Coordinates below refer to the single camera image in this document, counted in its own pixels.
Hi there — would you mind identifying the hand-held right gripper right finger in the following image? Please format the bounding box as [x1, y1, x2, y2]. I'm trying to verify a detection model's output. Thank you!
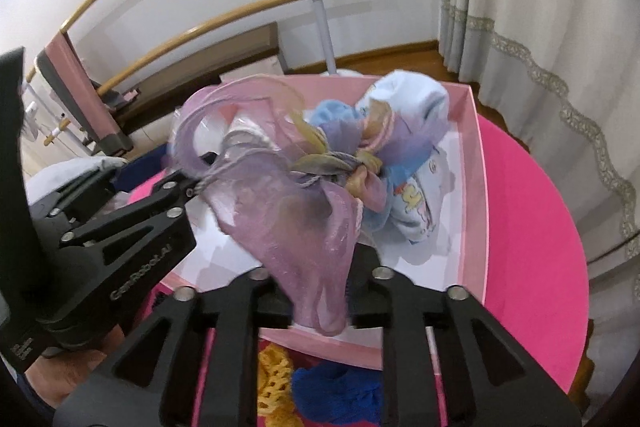
[346, 244, 584, 427]

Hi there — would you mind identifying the yellow crochet scrunchie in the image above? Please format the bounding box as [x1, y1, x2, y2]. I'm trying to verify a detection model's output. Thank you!
[257, 341, 296, 420]

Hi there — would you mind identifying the pink cardboard box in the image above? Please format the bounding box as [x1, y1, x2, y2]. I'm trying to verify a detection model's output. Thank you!
[155, 74, 488, 370]

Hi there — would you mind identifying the light blue printed sock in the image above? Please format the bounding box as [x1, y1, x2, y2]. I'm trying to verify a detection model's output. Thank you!
[390, 147, 453, 244]
[357, 69, 449, 142]

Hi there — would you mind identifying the person's left hand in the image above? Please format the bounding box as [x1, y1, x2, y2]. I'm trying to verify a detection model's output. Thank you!
[22, 326, 127, 409]

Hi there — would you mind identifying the lilac organza scrunchie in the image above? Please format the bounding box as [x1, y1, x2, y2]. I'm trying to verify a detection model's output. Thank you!
[360, 107, 436, 158]

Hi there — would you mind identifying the white padded quilt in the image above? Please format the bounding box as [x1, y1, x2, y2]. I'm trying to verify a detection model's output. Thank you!
[25, 156, 128, 202]

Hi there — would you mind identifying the blue crochet scrunchie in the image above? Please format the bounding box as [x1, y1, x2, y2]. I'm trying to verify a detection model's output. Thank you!
[291, 363, 385, 427]

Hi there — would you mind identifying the pink and grey mat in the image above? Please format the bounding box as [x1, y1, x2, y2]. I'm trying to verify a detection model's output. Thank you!
[36, 29, 133, 155]

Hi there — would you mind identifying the plain light blue sock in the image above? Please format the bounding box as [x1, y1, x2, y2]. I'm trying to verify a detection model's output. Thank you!
[307, 99, 366, 142]

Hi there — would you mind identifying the pink organza scrunchie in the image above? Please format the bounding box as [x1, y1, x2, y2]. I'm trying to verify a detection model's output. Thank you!
[170, 77, 363, 338]

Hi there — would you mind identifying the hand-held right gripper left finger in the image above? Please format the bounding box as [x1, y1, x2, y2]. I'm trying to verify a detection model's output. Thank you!
[52, 271, 292, 427]

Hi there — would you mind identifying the cream lace-trimmed curtain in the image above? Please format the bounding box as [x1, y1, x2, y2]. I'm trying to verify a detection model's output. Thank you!
[434, 0, 640, 263]

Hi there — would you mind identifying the dark wood cabinet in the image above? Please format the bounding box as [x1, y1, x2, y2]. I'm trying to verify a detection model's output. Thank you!
[90, 22, 288, 142]

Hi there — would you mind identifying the multicolour ribbon scrunchie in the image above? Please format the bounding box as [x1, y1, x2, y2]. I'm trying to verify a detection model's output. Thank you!
[290, 122, 388, 212]

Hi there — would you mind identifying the pink fleece tablecloth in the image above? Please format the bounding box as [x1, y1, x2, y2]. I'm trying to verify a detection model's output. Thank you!
[125, 114, 591, 427]

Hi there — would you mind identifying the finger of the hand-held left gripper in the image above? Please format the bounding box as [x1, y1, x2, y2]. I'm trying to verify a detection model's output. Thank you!
[55, 187, 201, 253]
[30, 151, 223, 223]

